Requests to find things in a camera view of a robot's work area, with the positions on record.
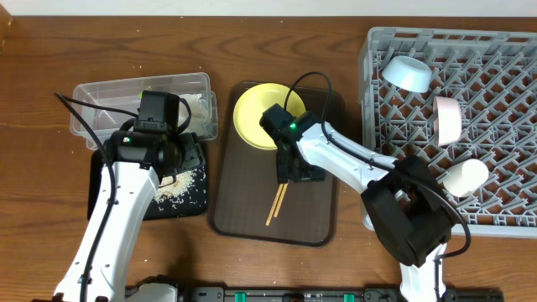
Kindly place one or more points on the clear plastic waste bin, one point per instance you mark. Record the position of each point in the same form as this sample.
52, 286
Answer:
123, 96

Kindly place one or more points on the yellow plate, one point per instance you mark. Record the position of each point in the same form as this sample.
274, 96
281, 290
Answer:
251, 105

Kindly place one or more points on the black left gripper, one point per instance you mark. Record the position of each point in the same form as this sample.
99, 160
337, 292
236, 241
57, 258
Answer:
194, 153

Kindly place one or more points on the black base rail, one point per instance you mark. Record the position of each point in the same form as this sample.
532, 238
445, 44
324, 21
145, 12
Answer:
293, 295

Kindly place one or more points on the pale green cup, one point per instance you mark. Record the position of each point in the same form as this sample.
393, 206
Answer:
465, 178

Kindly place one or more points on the light blue bowl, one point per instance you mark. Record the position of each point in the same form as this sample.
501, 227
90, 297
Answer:
408, 73

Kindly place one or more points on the grey plastic dishwasher rack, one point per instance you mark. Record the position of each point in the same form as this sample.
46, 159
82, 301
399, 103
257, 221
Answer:
493, 77

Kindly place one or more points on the dark brown serving tray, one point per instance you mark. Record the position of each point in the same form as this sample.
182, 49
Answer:
247, 186

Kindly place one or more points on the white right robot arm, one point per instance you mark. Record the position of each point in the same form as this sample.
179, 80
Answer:
410, 215

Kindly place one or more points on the black waste tray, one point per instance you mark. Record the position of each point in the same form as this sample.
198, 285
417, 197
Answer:
142, 195

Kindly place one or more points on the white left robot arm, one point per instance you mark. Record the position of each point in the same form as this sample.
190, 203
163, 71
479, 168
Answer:
100, 268

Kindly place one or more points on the white bowl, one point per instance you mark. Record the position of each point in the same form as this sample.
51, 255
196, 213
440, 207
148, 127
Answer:
448, 122

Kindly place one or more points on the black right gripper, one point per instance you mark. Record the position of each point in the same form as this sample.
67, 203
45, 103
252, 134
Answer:
299, 173

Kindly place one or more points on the pile of rice grains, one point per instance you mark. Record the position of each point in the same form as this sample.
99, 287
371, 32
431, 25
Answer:
180, 190

